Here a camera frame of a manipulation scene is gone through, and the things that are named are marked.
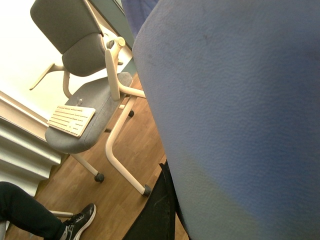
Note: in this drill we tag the black white sneaker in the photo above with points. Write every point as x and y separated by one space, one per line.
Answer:
77 224

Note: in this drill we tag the white keyboard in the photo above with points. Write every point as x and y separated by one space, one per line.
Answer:
72 120

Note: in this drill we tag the grey office chair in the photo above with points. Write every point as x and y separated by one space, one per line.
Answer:
90 79

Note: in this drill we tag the light blue slipper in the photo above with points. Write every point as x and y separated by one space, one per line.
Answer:
234 89

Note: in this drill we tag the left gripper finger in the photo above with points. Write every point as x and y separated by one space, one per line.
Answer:
157 220

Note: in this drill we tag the person leg black trousers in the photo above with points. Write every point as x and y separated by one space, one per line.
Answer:
22 210

